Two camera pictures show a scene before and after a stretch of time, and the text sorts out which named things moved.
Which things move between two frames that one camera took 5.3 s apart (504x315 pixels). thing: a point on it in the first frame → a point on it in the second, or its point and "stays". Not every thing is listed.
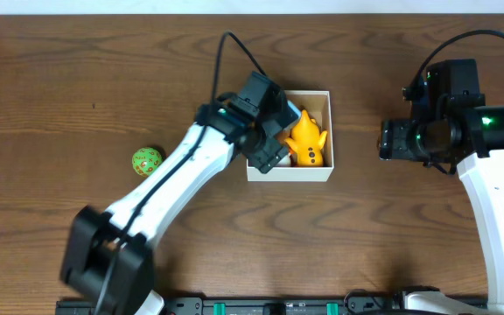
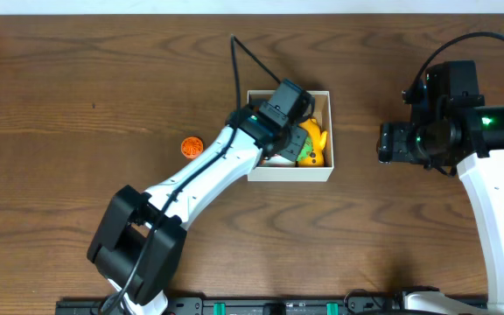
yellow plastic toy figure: (307, 141) stays
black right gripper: (393, 141) stays
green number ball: (145, 160) → (306, 150)
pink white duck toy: (285, 161) stays
